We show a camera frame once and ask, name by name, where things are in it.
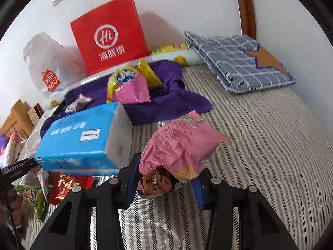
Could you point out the patterned box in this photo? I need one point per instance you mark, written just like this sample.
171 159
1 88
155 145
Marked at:
33 114

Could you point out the grey plastic shopping bag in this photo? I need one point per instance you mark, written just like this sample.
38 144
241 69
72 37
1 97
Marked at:
39 65

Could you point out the wooden bedside furniture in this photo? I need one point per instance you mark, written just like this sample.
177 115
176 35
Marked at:
18 117

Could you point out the large pink snack packet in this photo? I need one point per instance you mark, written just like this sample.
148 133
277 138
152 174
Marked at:
177 145

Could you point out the brown wooden door frame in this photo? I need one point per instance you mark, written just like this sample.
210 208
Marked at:
245 5

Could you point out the purple towel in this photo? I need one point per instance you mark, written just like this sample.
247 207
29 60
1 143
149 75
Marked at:
169 101

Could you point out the striped mattress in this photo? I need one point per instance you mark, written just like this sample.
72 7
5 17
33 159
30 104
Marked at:
260 148

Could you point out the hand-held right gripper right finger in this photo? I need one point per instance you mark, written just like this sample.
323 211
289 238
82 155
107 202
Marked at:
198 194

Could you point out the red paper bag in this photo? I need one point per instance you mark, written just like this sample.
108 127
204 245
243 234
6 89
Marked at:
109 31

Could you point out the red snack packet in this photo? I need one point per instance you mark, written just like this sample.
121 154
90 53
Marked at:
65 187

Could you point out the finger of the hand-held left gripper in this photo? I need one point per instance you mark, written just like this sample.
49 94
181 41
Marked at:
24 166

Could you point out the blue tissue pack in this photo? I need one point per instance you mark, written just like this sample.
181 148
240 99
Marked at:
78 140

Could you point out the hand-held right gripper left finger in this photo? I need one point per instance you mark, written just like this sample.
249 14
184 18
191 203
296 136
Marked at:
132 185

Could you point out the blue checked folded cloth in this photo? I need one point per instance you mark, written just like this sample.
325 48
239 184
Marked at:
234 62

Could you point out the printed pillow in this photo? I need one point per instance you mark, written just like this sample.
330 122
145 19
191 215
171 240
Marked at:
10 145

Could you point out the person's left hand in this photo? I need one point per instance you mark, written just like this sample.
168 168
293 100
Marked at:
17 205

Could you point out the green snack packet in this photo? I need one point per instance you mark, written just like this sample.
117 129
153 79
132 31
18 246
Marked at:
31 198

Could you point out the large yellow snack bag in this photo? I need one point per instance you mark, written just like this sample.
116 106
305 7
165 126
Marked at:
169 49

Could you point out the small white candy packet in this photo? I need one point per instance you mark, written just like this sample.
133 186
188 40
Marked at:
78 102

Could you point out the yellow and pink snack packet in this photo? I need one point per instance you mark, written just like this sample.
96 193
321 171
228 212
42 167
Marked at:
130 88

